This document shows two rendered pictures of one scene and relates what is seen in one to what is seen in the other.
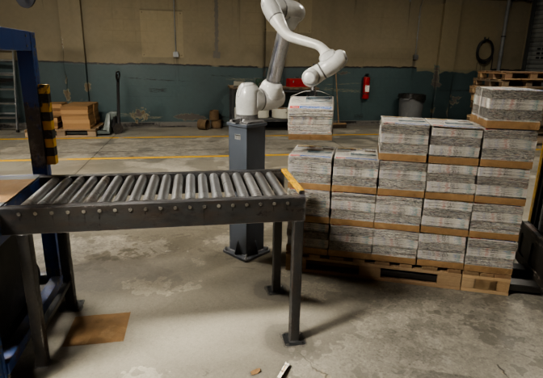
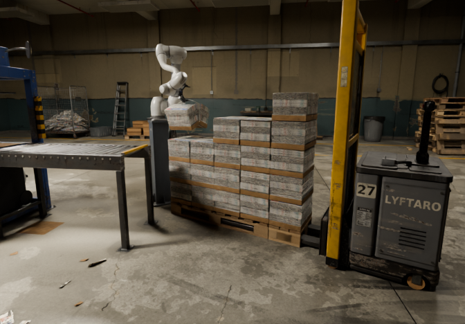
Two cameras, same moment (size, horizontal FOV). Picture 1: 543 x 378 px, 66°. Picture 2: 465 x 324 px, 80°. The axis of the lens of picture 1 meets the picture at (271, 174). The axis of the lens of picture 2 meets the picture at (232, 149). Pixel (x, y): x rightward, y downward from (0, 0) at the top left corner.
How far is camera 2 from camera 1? 1.69 m
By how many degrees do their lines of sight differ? 19
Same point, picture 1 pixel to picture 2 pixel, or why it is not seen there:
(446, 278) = (259, 229)
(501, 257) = (292, 217)
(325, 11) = (308, 61)
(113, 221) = (22, 162)
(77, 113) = not seen: hidden behind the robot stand
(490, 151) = (276, 137)
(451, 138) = (252, 127)
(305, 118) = (175, 115)
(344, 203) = (197, 171)
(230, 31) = (245, 77)
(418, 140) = (234, 129)
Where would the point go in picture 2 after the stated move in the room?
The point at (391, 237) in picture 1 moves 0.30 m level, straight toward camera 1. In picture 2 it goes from (224, 196) to (203, 205)
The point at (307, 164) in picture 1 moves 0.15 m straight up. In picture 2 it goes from (177, 145) to (176, 130)
